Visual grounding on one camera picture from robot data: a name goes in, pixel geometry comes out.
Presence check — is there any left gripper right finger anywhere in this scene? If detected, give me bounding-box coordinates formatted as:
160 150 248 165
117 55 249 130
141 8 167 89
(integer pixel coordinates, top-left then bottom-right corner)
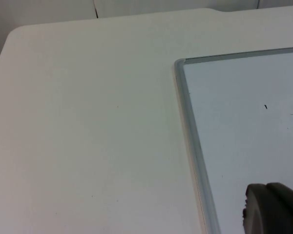
265 182 293 234

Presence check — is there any grey-framed whiteboard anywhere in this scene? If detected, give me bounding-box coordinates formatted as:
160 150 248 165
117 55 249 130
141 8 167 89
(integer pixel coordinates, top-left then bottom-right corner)
173 46 293 234

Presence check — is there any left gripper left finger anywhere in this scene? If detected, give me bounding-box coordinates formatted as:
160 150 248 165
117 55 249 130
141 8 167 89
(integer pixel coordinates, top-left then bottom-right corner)
242 183 280 234

